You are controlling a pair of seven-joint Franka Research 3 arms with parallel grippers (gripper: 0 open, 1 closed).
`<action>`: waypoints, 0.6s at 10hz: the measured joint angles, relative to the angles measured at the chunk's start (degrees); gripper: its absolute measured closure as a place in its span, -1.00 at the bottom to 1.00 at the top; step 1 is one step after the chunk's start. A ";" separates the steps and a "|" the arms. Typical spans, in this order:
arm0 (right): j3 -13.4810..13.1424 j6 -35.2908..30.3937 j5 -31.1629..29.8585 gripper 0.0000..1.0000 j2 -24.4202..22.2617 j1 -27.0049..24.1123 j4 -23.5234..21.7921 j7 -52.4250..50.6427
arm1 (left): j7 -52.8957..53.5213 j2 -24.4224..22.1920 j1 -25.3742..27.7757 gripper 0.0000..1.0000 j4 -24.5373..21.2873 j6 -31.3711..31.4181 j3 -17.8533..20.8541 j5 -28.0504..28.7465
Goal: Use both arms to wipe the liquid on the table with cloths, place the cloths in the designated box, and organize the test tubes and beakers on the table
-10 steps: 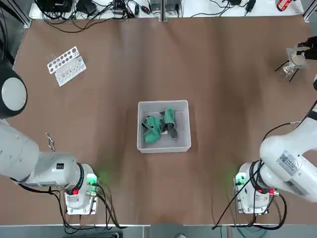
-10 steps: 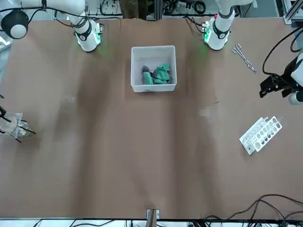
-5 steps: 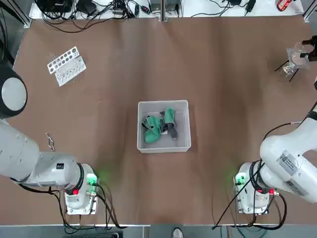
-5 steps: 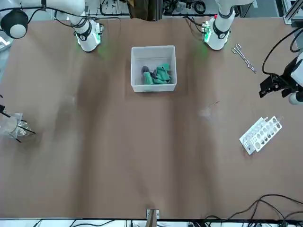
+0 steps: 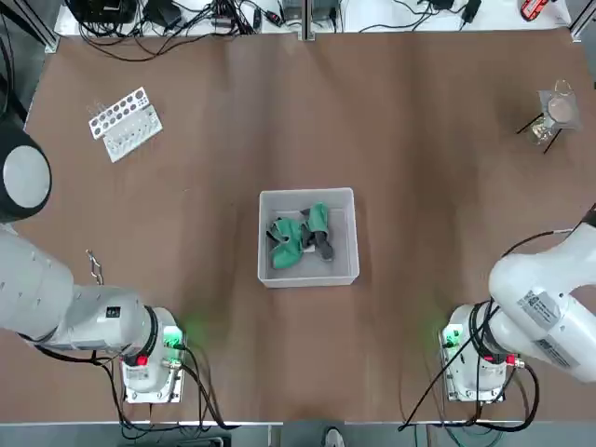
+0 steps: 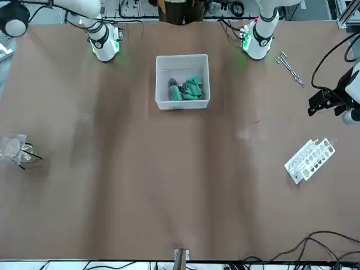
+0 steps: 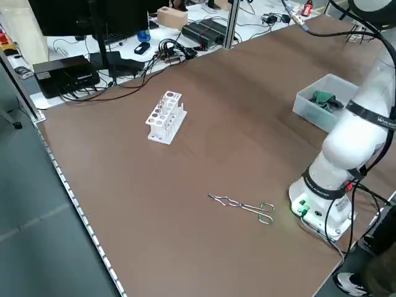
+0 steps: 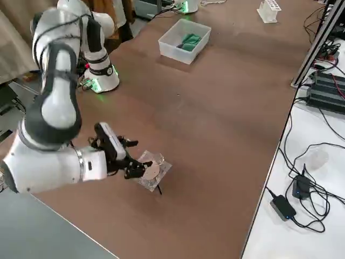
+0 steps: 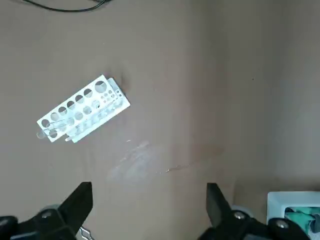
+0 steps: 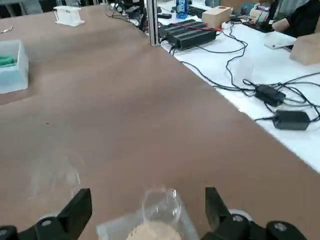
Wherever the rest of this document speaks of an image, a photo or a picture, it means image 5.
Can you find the green microfibre cloth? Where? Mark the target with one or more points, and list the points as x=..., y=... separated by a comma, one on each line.
x=286, y=253
x=319, y=216

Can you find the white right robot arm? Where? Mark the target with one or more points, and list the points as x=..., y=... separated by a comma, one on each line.
x=535, y=288

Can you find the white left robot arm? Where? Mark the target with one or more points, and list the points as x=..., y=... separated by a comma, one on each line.
x=37, y=288

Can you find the white plastic box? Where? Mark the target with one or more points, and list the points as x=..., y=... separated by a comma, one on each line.
x=342, y=261

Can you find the white test tube rack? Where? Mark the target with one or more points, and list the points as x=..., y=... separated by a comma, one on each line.
x=135, y=132

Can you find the black computer box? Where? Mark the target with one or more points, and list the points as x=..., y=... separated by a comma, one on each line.
x=112, y=8

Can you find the metal crucible tongs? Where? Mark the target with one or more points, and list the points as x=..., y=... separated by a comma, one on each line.
x=96, y=270

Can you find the black power supply unit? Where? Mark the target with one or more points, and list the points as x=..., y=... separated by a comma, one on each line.
x=292, y=10

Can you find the person's shoe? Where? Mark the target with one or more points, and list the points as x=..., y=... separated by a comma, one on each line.
x=334, y=437

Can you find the black power adapter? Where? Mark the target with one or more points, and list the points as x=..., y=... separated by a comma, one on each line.
x=163, y=14
x=471, y=10

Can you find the glass alcohol burner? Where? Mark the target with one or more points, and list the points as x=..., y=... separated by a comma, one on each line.
x=542, y=132

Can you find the red and black device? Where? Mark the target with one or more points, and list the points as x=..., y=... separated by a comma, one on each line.
x=534, y=9

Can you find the aluminium frame post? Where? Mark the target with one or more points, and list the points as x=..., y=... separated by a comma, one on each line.
x=308, y=21
x=46, y=37
x=575, y=30

